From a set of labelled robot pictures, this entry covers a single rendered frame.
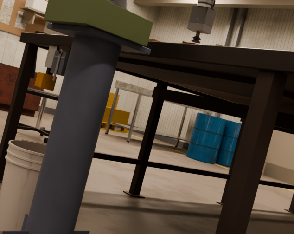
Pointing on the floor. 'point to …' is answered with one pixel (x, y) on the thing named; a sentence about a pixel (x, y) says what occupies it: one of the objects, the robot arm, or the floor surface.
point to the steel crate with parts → (3, 97)
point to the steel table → (137, 109)
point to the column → (74, 129)
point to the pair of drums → (213, 139)
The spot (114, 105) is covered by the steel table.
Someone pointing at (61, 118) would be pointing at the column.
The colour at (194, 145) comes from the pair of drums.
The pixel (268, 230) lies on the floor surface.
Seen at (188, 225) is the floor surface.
